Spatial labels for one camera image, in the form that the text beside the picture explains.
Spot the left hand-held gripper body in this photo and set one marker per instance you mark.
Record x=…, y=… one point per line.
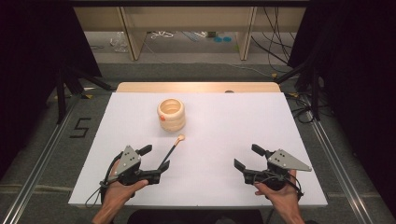
x=129, y=161

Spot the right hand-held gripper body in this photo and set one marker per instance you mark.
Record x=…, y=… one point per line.
x=281, y=161

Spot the black stick with cream tip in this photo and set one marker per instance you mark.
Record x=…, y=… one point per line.
x=170, y=151

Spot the cream ribbed cup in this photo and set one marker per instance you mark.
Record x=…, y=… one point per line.
x=171, y=116

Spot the person's left hand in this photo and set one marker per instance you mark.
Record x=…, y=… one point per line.
x=120, y=191

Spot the person's right hand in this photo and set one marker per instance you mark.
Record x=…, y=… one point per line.
x=281, y=196

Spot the white board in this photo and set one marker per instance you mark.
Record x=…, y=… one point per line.
x=211, y=149

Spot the person's dark clothing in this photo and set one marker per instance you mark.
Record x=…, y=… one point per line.
x=193, y=217

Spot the wooden table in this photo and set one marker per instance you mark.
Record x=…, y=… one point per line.
x=193, y=87

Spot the black metal stand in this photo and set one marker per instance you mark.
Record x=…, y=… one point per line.
x=311, y=84
x=67, y=84

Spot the clear plastic bag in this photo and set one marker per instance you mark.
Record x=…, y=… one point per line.
x=118, y=42

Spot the black curtain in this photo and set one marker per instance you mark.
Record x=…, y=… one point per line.
x=358, y=77
x=34, y=62

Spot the blue discs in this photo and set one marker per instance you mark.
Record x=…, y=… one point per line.
x=222, y=39

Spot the beige shelf unit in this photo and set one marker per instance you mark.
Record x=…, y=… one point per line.
x=130, y=34

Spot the aluminium floor rail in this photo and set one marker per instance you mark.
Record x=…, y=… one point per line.
x=339, y=174
x=40, y=174

